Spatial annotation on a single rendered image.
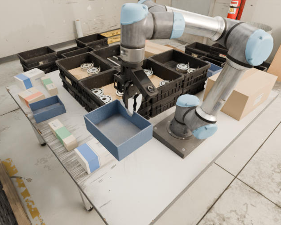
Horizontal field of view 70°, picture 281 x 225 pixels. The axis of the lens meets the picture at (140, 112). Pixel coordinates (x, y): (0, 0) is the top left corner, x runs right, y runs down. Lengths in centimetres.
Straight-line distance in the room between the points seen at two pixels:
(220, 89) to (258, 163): 145
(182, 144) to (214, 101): 34
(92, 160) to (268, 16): 358
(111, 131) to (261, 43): 62
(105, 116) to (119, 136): 12
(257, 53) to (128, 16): 50
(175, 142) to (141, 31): 73
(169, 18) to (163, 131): 74
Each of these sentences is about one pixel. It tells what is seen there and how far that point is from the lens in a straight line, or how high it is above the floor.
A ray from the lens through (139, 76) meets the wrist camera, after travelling 63.
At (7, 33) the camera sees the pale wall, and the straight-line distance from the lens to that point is 444.
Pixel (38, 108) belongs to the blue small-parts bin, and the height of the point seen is 71.
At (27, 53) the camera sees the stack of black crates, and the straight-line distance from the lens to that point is 307.
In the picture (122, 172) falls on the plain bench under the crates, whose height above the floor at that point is 70.
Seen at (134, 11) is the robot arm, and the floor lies 147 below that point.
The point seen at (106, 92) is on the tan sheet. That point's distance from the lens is 141.
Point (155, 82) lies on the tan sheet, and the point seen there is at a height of 83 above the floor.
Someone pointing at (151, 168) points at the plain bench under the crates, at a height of 70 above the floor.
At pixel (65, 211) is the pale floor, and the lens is 185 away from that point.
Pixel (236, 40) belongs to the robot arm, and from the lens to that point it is 89.
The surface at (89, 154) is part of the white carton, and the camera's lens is 106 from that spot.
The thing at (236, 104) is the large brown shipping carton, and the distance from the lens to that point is 145.
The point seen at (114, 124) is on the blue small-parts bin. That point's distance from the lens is 77.
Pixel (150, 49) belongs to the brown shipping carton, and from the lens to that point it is 201.
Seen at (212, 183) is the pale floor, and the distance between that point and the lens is 197.
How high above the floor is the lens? 159
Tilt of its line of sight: 39 degrees down
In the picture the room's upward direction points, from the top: straight up
